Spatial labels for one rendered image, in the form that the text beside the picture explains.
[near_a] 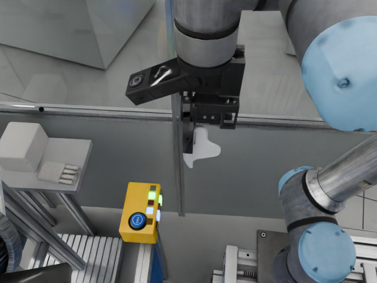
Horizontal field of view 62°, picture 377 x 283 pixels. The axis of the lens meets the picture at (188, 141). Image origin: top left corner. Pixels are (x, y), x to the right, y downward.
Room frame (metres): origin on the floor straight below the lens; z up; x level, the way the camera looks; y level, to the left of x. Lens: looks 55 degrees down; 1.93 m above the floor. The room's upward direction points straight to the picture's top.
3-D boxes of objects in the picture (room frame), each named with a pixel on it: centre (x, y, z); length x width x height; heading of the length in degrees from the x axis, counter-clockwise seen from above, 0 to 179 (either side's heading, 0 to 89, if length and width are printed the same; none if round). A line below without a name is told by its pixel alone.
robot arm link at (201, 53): (0.32, -0.02, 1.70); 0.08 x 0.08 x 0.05
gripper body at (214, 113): (0.32, -0.03, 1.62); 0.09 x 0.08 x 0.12; 86
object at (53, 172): (0.60, 0.50, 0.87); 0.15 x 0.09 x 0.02; 80
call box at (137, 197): (0.38, 0.14, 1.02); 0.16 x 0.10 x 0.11; 176
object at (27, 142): (0.70, 0.67, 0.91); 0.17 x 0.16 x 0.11; 176
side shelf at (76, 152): (0.66, 0.60, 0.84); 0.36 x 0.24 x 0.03; 86
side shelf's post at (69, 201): (0.66, 0.60, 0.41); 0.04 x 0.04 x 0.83; 86
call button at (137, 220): (0.33, 0.14, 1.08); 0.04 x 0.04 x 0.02
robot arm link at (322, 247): (0.20, -0.30, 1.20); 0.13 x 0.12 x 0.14; 2
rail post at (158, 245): (0.41, 0.14, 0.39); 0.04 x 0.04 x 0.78; 86
